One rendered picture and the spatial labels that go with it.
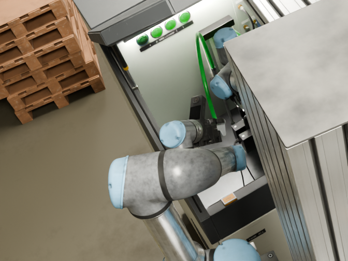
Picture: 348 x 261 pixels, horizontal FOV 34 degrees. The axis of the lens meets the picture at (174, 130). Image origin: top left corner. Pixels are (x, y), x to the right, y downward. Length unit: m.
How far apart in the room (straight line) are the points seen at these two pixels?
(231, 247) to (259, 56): 0.81
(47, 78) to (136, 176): 3.03
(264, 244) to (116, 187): 1.16
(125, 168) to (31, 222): 2.51
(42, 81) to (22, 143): 0.48
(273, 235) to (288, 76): 1.55
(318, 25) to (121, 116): 3.21
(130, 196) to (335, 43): 0.62
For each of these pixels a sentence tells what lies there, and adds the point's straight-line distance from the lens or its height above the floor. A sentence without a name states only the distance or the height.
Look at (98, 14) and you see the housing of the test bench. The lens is 2.15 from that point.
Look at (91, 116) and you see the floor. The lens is 4.14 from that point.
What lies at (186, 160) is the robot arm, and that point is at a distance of 1.23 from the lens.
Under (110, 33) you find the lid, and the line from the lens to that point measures 1.29.
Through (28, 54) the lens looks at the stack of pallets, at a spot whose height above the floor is 0.53.
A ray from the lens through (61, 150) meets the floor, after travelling 4.02.
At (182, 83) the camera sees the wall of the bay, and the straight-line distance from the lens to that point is 2.31.
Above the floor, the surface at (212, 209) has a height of 0.95.
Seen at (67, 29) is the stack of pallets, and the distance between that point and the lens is 4.01.
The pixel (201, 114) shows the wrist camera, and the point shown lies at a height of 1.35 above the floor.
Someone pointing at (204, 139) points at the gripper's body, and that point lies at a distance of 1.77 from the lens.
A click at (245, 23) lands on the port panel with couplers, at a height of 1.22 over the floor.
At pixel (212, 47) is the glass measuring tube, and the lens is 2.27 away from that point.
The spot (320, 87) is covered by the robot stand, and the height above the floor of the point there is 2.03.
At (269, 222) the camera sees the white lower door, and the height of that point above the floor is 0.73.
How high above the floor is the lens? 2.56
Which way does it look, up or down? 43 degrees down
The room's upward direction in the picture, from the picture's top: 25 degrees counter-clockwise
